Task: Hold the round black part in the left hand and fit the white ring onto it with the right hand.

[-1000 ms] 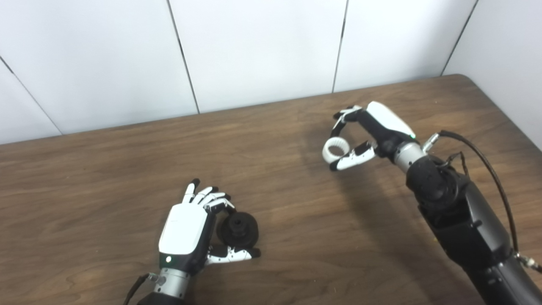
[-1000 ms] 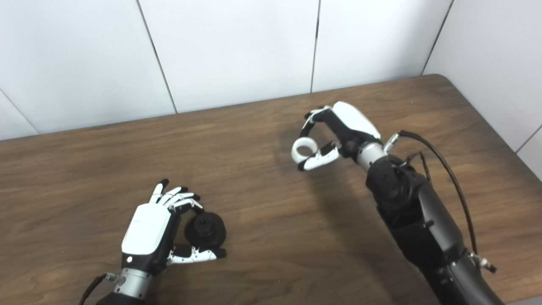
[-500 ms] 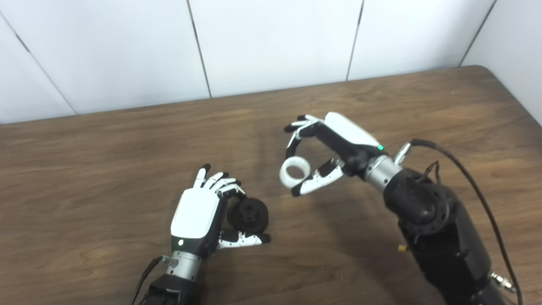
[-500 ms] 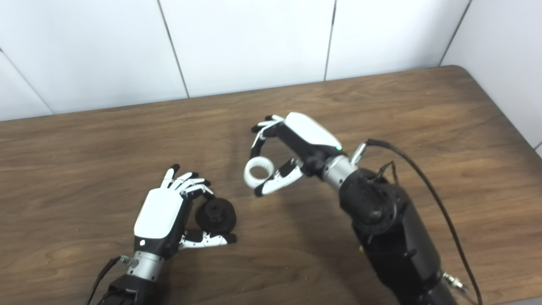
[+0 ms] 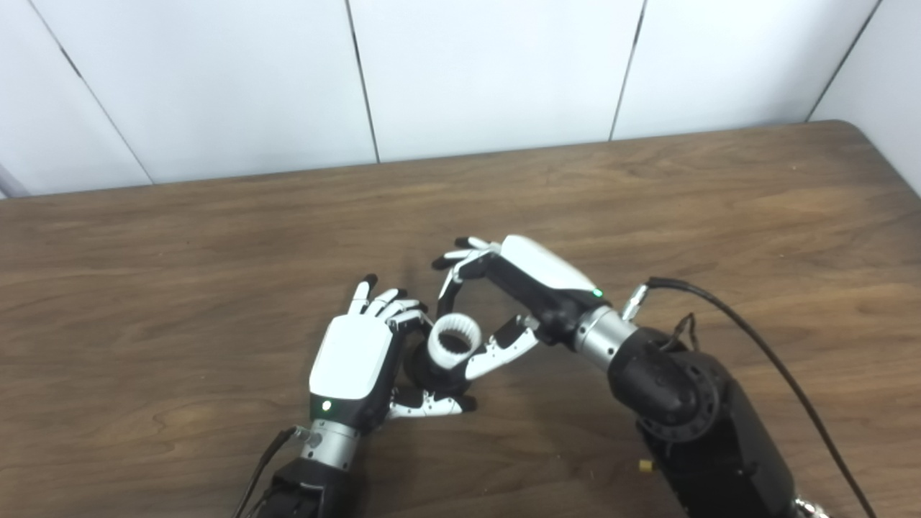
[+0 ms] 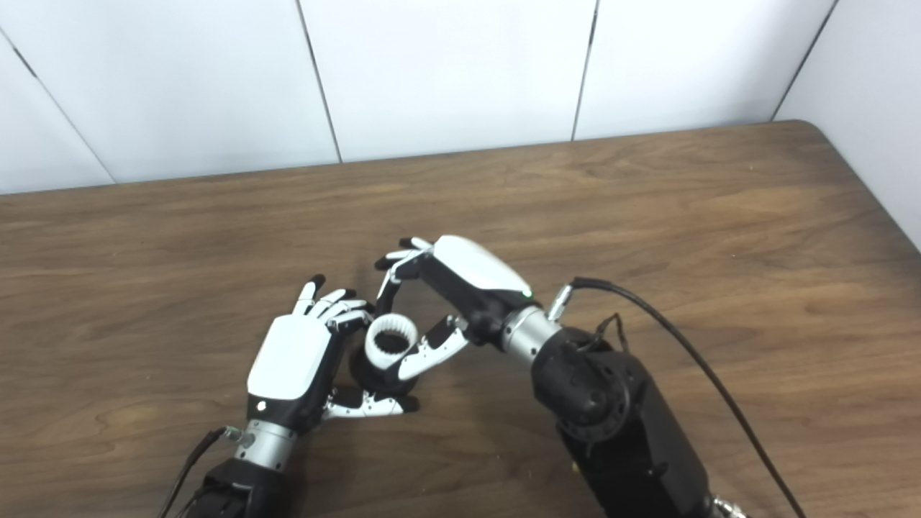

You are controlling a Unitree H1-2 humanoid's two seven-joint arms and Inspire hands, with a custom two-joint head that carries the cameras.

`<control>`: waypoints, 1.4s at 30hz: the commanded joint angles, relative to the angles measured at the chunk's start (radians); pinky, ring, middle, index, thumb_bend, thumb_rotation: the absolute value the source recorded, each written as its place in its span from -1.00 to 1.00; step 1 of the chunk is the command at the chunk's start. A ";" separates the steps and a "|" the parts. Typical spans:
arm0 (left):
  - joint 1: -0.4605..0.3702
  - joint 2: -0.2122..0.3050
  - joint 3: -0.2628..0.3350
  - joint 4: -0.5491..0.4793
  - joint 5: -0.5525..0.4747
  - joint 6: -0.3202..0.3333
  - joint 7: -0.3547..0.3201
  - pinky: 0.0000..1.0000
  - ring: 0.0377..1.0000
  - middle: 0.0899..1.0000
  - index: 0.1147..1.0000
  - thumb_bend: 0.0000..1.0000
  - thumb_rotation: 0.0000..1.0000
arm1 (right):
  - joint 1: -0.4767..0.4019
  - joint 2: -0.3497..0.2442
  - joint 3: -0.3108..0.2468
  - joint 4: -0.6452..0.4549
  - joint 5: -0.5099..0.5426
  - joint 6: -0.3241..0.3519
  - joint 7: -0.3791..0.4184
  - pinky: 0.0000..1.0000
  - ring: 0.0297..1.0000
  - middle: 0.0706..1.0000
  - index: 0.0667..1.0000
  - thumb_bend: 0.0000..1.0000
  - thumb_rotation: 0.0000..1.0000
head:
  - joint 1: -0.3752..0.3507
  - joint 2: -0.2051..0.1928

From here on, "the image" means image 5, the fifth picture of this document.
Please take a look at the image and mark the white and black right hand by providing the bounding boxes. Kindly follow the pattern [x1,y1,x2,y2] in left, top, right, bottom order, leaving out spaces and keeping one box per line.
[431,235,611,382]

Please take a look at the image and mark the white and black left hand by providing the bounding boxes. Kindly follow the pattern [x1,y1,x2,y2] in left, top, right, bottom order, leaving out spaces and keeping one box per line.
[308,274,477,435]

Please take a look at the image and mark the round black part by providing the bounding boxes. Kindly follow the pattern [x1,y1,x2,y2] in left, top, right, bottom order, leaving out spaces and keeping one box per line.
[403,337,472,395]

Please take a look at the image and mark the white ring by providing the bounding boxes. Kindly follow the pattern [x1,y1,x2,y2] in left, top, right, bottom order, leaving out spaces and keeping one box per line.
[427,314,481,372]

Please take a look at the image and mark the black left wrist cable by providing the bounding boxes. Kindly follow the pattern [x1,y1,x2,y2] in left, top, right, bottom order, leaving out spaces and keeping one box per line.
[232,427,321,518]

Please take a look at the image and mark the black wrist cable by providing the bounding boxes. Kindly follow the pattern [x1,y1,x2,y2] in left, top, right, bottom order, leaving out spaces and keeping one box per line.
[622,277,879,518]
[232,427,321,518]

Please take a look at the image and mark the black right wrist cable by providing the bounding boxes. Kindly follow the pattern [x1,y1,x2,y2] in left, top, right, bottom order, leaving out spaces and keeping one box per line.
[622,277,879,518]

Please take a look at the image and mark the thin black right arm wire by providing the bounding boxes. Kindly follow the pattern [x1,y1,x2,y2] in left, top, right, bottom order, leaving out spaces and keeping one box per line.
[666,312,700,353]

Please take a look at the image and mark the grey wall corner post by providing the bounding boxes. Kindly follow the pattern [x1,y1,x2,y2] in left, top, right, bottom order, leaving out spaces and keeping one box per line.
[0,162,31,199]

